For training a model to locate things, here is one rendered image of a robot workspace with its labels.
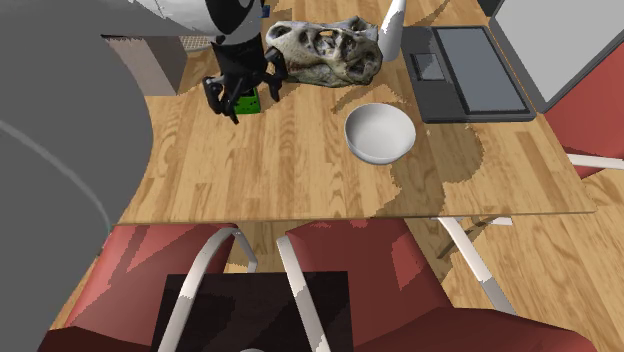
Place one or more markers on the green block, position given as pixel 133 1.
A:
pixel 249 104

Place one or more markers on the wooden table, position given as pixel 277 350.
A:
pixel 268 166

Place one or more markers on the grey dinosaur skull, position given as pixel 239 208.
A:
pixel 326 53

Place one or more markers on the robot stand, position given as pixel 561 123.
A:
pixel 253 312

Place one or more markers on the dark grey laptop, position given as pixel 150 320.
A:
pixel 482 73

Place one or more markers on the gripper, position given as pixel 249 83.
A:
pixel 239 61

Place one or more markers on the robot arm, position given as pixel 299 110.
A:
pixel 58 146

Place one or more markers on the red chair with white armrests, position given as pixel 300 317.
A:
pixel 594 107
pixel 390 282
pixel 122 282

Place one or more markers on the white vase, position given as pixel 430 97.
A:
pixel 392 34

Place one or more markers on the white bowl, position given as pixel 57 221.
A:
pixel 380 131

